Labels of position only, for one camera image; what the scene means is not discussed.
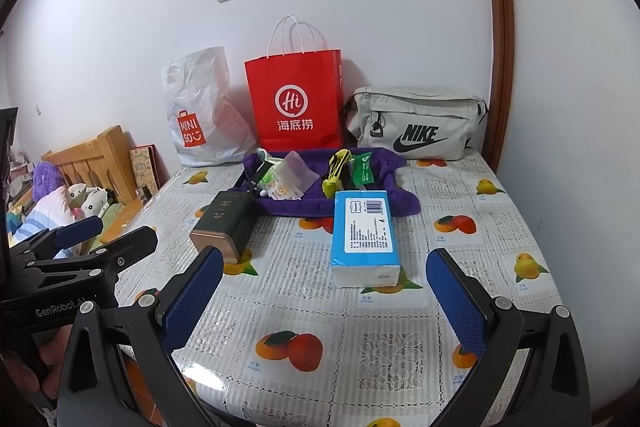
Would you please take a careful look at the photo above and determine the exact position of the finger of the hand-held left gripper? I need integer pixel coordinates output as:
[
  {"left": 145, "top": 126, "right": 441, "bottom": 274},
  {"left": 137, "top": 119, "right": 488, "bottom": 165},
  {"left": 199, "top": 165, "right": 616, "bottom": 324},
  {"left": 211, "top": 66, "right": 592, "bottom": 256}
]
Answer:
[
  {"left": 10, "top": 216, "right": 105, "bottom": 261},
  {"left": 30, "top": 226, "right": 159, "bottom": 289}
]

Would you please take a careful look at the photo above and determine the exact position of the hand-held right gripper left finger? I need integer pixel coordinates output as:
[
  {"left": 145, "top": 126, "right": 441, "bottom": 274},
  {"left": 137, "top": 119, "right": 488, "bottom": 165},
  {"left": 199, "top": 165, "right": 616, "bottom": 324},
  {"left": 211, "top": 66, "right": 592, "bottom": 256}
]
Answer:
[{"left": 62, "top": 245, "right": 226, "bottom": 427}]

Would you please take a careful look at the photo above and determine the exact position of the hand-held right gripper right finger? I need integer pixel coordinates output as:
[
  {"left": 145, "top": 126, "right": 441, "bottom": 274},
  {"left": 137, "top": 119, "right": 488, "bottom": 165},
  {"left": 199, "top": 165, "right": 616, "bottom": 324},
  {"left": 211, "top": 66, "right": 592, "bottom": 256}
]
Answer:
[{"left": 425, "top": 248, "right": 592, "bottom": 427}]

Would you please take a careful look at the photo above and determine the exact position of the purple towel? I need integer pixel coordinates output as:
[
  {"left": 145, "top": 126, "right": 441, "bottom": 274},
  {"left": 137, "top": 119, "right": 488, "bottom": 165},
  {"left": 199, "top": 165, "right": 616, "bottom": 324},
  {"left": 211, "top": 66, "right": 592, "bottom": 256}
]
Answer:
[{"left": 235, "top": 147, "right": 422, "bottom": 218}]

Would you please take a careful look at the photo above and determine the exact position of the fruit print packet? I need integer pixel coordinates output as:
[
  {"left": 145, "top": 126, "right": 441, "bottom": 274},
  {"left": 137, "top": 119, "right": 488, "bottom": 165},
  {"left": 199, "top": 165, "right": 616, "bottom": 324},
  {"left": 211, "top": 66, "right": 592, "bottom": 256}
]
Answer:
[{"left": 264, "top": 174, "right": 303, "bottom": 202}]

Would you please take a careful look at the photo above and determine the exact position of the green wet wipe packet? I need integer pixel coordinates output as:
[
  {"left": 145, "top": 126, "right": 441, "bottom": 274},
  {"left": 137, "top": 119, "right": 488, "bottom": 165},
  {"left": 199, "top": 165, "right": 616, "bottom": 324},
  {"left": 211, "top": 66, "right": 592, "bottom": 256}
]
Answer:
[{"left": 351, "top": 151, "right": 376, "bottom": 184}]

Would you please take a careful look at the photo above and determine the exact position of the white glove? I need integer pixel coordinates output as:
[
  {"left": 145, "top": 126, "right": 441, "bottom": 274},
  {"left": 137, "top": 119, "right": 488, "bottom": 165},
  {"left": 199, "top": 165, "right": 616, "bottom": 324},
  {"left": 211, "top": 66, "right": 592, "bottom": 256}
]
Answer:
[{"left": 277, "top": 151, "right": 321, "bottom": 199}]

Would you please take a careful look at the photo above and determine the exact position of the person's left hand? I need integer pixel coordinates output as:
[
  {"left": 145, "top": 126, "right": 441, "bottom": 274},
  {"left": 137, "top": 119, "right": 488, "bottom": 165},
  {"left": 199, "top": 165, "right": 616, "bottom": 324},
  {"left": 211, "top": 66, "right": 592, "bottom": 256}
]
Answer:
[{"left": 0, "top": 327, "right": 76, "bottom": 403}]

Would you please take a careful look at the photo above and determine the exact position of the white plush toy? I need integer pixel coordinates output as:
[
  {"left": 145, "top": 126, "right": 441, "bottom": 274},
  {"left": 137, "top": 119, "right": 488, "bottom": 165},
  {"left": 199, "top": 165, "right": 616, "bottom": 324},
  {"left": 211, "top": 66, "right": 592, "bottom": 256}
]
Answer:
[
  {"left": 80, "top": 188, "right": 122, "bottom": 228},
  {"left": 65, "top": 183, "right": 89, "bottom": 208}
]

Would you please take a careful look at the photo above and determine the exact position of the striped pillow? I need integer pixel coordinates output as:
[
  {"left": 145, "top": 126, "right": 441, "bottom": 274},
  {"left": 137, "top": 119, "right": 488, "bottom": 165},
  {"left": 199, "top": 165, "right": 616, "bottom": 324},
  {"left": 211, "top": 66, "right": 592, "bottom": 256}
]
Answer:
[{"left": 9, "top": 186, "right": 77, "bottom": 259}]

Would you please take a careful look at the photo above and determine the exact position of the purple plush toy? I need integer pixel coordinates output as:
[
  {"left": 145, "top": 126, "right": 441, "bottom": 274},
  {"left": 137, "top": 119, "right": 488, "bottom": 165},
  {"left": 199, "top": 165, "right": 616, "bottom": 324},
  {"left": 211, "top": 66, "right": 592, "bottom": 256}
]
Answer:
[{"left": 32, "top": 161, "right": 64, "bottom": 200}]

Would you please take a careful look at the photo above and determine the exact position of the wooden bed headboard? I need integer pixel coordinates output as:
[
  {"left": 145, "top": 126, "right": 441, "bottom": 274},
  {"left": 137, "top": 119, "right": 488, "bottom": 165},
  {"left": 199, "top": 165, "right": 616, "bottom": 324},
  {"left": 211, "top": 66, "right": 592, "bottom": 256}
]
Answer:
[{"left": 41, "top": 124, "right": 139, "bottom": 208}]

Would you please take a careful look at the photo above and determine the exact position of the printed brown box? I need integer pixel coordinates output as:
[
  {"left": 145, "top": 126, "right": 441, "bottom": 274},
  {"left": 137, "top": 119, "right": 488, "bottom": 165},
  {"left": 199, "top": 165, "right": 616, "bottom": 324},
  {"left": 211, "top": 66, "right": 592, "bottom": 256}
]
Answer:
[{"left": 128, "top": 144, "right": 164, "bottom": 200}]

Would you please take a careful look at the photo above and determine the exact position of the dark green box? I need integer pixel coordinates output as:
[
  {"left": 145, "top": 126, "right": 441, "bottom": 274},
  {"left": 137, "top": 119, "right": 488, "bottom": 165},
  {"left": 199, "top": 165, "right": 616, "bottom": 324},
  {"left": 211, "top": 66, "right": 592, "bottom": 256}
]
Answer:
[{"left": 189, "top": 188, "right": 257, "bottom": 266}]

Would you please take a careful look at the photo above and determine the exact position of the blue tissue pack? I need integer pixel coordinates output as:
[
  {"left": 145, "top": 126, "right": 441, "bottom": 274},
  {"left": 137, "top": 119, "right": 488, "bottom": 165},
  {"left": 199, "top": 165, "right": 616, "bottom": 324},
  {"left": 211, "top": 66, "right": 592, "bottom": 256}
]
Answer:
[{"left": 331, "top": 189, "right": 407, "bottom": 289}]

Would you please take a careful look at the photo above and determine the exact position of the white plastic bag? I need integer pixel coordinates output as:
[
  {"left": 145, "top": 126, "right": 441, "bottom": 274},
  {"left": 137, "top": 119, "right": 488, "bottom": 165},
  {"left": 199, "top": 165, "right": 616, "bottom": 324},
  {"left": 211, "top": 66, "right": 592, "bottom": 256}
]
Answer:
[{"left": 160, "top": 47, "right": 257, "bottom": 168}]

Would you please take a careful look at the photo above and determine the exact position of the grey waist bag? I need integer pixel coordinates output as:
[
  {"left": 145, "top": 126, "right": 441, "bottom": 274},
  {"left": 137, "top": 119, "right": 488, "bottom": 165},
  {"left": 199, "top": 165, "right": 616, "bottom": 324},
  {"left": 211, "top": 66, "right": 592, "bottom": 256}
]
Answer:
[{"left": 340, "top": 85, "right": 490, "bottom": 160}]

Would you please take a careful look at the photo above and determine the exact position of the red paper bag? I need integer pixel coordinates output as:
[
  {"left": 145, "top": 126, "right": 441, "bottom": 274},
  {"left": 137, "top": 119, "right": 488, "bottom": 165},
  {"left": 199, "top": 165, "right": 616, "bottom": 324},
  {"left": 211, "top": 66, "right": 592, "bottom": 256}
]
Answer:
[{"left": 243, "top": 14, "right": 346, "bottom": 153}]

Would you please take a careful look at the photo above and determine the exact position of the brown wooden door frame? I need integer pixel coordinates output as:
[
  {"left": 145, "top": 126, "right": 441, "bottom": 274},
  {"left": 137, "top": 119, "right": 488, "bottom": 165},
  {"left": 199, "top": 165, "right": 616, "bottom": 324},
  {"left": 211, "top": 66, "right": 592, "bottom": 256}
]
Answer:
[{"left": 474, "top": 0, "right": 517, "bottom": 168}]

